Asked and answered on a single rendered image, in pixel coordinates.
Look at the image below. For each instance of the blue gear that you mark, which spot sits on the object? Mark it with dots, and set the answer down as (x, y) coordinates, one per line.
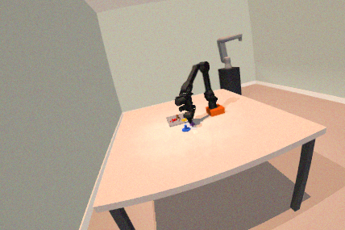
(185, 129)

